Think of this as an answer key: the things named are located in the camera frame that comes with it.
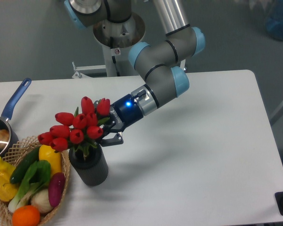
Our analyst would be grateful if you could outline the dark grey ribbed vase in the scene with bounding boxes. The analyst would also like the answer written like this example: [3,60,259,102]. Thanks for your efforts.
[68,145,108,186]

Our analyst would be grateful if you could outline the green bok choy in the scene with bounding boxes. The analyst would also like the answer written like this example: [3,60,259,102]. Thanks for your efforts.
[8,160,51,213]

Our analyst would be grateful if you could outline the orange mandarin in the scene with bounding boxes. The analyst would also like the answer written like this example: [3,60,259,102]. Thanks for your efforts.
[12,205,41,226]

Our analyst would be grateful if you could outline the white garlic bulb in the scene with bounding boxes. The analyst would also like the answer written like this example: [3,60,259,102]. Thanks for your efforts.
[31,188,53,214]

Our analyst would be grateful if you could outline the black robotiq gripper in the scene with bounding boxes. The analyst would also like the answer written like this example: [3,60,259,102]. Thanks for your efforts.
[93,94,143,147]

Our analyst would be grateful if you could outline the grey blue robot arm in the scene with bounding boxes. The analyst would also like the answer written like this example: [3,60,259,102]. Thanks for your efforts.
[64,0,205,146]

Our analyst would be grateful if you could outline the woven wicker basket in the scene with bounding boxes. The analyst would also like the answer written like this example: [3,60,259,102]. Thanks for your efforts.
[0,136,70,226]

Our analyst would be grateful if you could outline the red tulip bouquet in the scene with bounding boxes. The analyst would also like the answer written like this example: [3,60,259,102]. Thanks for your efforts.
[38,97,110,160]

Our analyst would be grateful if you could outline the yellow lemon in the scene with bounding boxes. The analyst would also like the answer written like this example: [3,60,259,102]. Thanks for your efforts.
[39,145,62,177]

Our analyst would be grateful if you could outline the green cucumber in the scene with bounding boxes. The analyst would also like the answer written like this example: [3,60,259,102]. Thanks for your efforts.
[9,146,40,184]

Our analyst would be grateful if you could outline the blue handled saucepan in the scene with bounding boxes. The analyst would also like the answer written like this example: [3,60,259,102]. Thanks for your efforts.
[0,78,32,157]

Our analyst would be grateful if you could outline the yellow bell pepper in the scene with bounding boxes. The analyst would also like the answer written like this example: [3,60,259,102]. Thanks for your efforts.
[0,157,19,202]

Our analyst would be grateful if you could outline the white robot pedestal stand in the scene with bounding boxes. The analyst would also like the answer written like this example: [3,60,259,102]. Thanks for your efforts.
[72,13,187,79]

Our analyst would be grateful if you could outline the blue translucent bag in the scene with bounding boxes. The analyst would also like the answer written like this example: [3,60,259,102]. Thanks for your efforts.
[265,0,283,41]

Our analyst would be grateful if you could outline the purple eggplant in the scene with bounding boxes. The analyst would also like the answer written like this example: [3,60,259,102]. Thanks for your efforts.
[48,172,66,208]

